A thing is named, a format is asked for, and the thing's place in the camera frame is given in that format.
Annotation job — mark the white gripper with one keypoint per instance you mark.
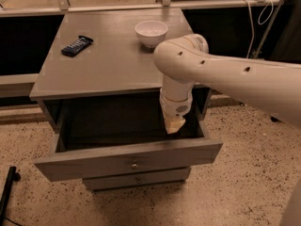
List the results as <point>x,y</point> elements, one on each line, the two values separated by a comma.
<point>174,107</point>

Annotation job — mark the grey top drawer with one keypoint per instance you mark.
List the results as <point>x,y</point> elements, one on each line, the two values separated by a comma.
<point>119,157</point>

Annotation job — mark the grey drawer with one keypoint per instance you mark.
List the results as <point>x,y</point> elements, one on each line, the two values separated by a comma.
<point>137,179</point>
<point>119,157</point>

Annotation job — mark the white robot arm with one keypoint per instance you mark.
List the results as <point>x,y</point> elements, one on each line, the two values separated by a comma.
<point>273,87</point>

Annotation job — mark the grey bottom drawer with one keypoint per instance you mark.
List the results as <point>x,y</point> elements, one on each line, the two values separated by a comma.
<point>137,179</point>

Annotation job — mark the grey wooden drawer cabinet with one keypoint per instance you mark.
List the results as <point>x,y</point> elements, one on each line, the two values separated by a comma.
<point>115,50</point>

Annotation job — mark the white ceramic bowl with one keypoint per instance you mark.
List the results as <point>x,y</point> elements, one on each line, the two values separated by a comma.
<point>151,33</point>

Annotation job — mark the dark blue snack bar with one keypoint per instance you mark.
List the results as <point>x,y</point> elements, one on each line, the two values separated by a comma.
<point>77,46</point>

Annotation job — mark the thin metal pole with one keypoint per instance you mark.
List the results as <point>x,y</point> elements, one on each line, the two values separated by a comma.
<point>276,10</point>

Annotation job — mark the black stand leg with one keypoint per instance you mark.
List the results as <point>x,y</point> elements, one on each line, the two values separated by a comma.
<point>13,176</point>

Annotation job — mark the grey metal railing frame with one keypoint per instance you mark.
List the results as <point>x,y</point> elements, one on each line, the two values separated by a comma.
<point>21,85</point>

